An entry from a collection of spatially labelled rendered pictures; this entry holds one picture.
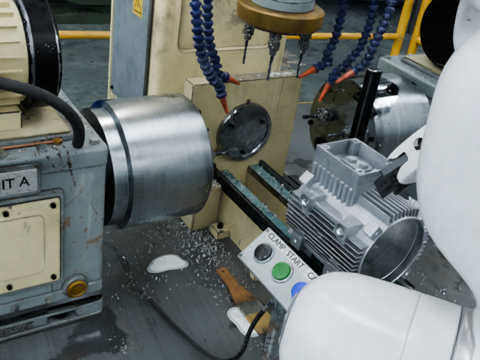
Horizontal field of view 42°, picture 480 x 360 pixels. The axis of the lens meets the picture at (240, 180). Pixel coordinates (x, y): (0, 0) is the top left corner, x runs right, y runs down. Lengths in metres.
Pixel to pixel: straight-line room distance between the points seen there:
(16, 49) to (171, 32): 0.51
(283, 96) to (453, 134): 1.07
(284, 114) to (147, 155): 0.51
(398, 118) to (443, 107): 1.02
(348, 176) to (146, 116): 0.38
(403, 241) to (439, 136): 0.78
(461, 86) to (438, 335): 0.19
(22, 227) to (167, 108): 0.35
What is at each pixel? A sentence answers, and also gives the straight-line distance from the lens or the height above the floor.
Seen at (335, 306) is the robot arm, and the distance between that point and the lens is 0.52.
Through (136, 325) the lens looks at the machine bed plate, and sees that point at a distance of 1.21.
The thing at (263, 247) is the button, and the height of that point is 1.07.
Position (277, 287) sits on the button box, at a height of 1.05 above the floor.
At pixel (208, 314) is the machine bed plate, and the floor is 0.80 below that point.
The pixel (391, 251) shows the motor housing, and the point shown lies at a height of 0.97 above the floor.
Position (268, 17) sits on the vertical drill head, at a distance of 1.23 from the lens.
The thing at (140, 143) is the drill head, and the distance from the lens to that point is 1.11.
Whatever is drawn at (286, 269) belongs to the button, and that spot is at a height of 1.07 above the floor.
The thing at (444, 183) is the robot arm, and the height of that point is 1.44.
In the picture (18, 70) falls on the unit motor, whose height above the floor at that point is 1.28.
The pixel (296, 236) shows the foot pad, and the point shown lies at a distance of 1.19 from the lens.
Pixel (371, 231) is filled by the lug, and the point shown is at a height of 1.08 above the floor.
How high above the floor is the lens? 1.64
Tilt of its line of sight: 30 degrees down
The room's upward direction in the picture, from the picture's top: 9 degrees clockwise
